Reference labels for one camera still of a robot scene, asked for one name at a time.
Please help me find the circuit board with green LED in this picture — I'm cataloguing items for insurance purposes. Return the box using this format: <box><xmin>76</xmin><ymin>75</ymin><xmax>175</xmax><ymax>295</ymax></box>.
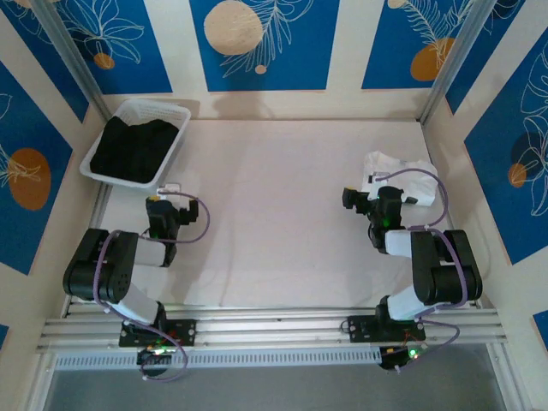
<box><xmin>136</xmin><ymin>345</ymin><xmax>175</xmax><ymax>366</ymax></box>
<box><xmin>379</xmin><ymin>345</ymin><xmax>425</xmax><ymax>372</ymax></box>

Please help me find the white table cover sheet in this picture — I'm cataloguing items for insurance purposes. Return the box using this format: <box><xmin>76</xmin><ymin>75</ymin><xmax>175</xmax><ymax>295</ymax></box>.
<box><xmin>96</xmin><ymin>118</ymin><xmax>455</xmax><ymax>308</ymax></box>

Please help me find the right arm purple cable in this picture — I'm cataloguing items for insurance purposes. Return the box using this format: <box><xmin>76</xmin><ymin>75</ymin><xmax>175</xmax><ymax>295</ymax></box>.
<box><xmin>374</xmin><ymin>168</ymin><xmax>470</xmax><ymax>373</ymax></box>

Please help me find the black floral print t-shirt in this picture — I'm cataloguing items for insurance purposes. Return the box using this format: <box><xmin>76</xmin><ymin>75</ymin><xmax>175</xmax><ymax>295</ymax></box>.
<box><xmin>89</xmin><ymin>117</ymin><xmax>182</xmax><ymax>186</ymax></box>

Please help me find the white plastic mesh basket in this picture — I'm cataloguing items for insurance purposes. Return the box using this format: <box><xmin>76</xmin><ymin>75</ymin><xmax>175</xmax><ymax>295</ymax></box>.
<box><xmin>80</xmin><ymin>99</ymin><xmax>193</xmax><ymax>189</ymax></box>

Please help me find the aluminium rail frame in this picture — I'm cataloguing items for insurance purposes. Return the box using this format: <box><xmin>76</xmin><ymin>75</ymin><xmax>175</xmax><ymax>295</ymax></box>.
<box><xmin>36</xmin><ymin>299</ymin><xmax>509</xmax><ymax>354</ymax></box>

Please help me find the grey slotted cable duct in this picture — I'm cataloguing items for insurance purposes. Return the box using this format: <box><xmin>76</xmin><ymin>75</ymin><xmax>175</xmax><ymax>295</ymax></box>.
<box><xmin>53</xmin><ymin>347</ymin><xmax>384</xmax><ymax>372</ymax></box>

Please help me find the white t-shirt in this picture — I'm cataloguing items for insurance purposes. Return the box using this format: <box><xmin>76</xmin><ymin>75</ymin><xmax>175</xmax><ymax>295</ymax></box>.
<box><xmin>361</xmin><ymin>149</ymin><xmax>442</xmax><ymax>210</ymax></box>

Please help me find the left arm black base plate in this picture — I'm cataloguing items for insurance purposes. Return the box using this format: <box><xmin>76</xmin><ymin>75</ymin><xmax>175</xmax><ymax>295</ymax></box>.
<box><xmin>118</xmin><ymin>319</ymin><xmax>198</xmax><ymax>348</ymax></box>

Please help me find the aluminium corner post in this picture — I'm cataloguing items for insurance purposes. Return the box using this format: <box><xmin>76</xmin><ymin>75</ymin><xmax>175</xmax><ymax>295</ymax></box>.
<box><xmin>419</xmin><ymin>0</ymin><xmax>493</xmax><ymax>125</ymax></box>
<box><xmin>32</xmin><ymin>0</ymin><xmax>115</xmax><ymax>123</ymax></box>

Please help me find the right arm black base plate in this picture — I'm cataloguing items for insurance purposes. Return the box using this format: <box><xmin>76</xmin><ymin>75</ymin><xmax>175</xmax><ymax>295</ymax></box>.
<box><xmin>347</xmin><ymin>314</ymin><xmax>427</xmax><ymax>343</ymax></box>

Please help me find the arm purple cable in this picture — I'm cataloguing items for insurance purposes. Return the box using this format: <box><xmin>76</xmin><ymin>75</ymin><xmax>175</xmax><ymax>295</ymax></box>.
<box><xmin>374</xmin><ymin>168</ymin><xmax>470</xmax><ymax>373</ymax></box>
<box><xmin>92</xmin><ymin>190</ymin><xmax>211</xmax><ymax>383</ymax></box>

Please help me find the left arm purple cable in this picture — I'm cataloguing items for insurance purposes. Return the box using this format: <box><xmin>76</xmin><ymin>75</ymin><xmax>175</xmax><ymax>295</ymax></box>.
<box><xmin>92</xmin><ymin>190</ymin><xmax>211</xmax><ymax>383</ymax></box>

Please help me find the blue floral wall panel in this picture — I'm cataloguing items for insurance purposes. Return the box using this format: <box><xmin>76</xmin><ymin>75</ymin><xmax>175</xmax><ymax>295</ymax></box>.
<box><xmin>0</xmin><ymin>59</ymin><xmax>74</xmax><ymax>276</ymax></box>
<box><xmin>189</xmin><ymin>0</ymin><xmax>341</xmax><ymax>92</ymax></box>
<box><xmin>55</xmin><ymin>0</ymin><xmax>173</xmax><ymax>96</ymax></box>
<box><xmin>464</xmin><ymin>40</ymin><xmax>548</xmax><ymax>266</ymax></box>
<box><xmin>361</xmin><ymin>0</ymin><xmax>483</xmax><ymax>90</ymax></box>

